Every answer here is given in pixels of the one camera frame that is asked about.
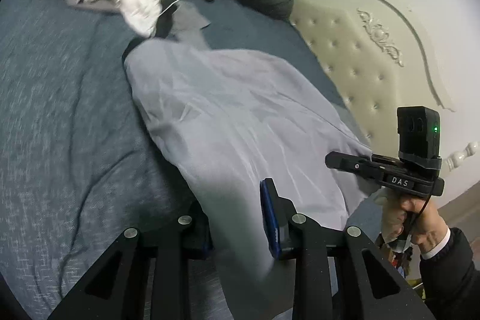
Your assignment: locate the black jacket sleeve forearm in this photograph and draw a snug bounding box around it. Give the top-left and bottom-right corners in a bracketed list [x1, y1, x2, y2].
[420, 227, 479, 319]

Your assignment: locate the person's right hand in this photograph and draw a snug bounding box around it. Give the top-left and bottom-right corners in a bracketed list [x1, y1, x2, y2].
[382, 191, 451, 259]

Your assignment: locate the cream tufted headboard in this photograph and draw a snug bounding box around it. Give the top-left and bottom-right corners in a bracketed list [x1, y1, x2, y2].
[290, 0, 479, 205]

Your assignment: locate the black camera box green light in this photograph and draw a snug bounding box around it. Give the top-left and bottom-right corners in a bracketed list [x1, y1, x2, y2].
[397, 106, 442, 171]

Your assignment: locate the blue patterned bed cover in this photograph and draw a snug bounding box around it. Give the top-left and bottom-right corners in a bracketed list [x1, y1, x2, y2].
[0, 0, 383, 320]

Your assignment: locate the grey zip jacket black collar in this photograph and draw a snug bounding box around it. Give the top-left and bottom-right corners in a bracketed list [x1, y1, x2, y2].
[122, 0, 383, 320]

